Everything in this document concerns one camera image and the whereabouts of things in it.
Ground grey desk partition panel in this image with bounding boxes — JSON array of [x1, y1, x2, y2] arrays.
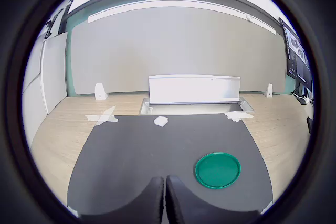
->
[[70, 6, 287, 95]]

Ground dark grey mat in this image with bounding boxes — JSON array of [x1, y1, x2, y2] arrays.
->
[[67, 115, 274, 218]]

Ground white tape piece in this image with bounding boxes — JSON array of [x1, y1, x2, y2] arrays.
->
[[84, 105, 119, 126], [224, 111, 255, 123], [68, 204, 79, 218], [260, 199, 274, 214]]

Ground white cable duct flap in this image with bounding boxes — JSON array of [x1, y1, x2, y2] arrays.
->
[[148, 74, 241, 104]]

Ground black stand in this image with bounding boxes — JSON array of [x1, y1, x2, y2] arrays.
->
[[44, 8, 65, 38]]

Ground black computer monitor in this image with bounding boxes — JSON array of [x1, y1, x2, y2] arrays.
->
[[278, 17, 313, 84]]

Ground black keyboard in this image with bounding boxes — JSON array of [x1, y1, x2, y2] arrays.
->
[[293, 93, 308, 105]]

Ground round green lid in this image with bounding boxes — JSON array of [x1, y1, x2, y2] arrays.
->
[[195, 152, 242, 189]]

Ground small white plastic terminal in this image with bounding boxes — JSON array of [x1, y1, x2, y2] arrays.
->
[[154, 115, 169, 127]]

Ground white side partition panel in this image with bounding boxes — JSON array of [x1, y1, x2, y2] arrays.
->
[[40, 31, 69, 116]]

